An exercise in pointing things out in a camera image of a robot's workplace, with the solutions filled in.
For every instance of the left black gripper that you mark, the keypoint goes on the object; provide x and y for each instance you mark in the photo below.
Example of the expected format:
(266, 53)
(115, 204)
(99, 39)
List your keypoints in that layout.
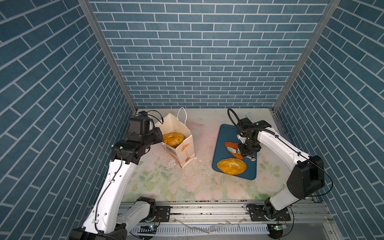
(159, 137)

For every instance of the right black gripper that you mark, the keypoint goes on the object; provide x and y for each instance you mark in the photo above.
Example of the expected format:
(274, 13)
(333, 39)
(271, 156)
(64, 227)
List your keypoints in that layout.
(243, 151)

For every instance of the orange triangular pastry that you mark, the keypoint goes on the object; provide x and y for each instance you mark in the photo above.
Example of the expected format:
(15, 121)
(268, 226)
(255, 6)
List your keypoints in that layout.
(234, 145)

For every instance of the metal tongs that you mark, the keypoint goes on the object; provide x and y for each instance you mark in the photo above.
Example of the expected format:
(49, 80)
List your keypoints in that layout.
(233, 150)

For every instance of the large yellow ring bread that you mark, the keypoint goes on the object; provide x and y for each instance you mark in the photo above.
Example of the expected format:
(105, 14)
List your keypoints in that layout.
(173, 139)

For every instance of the white paper bag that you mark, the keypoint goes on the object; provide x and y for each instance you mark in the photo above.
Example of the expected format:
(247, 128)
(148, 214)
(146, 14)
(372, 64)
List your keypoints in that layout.
(185, 152)

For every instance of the large sesame oval bread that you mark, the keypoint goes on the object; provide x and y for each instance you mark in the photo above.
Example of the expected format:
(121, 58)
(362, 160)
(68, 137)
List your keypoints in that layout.
(232, 166)

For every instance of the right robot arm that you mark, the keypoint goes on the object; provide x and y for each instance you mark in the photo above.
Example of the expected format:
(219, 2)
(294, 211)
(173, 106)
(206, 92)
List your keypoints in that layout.
(307, 172)

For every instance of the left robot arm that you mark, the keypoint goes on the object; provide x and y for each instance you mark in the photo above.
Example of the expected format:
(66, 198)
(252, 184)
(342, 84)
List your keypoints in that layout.
(102, 224)

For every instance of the teal tray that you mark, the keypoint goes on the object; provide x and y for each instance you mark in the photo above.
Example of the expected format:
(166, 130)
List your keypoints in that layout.
(228, 133)

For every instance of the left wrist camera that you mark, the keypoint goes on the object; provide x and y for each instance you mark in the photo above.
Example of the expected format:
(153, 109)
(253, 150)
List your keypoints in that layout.
(140, 124)

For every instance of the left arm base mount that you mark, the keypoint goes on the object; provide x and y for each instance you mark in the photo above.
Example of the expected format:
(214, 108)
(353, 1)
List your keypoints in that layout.
(159, 213)

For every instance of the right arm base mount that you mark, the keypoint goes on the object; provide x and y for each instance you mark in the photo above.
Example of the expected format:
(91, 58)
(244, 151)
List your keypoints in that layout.
(259, 213)

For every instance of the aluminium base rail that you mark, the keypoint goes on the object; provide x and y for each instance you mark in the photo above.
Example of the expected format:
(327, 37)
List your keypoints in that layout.
(239, 220)

